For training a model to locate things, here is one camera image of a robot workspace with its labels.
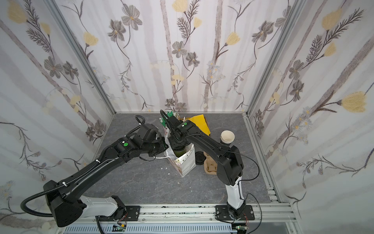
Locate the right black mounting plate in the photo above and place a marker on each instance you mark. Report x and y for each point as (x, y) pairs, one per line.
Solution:
(225, 213)

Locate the black cup lid stack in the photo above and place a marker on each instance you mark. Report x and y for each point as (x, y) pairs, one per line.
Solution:
(199, 158)

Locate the yellow napkins stack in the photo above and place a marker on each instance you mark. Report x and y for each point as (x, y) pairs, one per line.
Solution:
(200, 121)

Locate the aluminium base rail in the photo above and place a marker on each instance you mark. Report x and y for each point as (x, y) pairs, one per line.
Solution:
(270, 218)

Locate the black paper cup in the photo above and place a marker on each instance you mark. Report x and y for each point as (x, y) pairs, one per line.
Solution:
(227, 137)

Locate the green paper cup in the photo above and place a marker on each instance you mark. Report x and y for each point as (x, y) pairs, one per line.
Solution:
(179, 152)

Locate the white patterned paper bag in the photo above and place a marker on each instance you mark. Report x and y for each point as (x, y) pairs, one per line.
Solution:
(183, 164)

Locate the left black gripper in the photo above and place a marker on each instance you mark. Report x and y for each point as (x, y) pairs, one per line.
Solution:
(160, 145)

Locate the brown pulp cup carrier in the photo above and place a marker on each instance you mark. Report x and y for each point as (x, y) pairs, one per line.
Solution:
(210, 166)

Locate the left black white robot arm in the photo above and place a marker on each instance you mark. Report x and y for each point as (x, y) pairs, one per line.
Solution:
(65, 198)

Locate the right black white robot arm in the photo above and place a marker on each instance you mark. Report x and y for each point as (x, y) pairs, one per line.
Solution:
(229, 167)

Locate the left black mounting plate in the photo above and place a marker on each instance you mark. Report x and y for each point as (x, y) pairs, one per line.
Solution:
(131, 213)

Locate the green white straws bundle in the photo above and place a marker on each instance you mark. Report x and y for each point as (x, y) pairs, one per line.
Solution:
(168, 119)

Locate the black mounting plate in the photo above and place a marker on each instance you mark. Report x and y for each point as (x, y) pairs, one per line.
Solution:
(225, 213)
(131, 213)

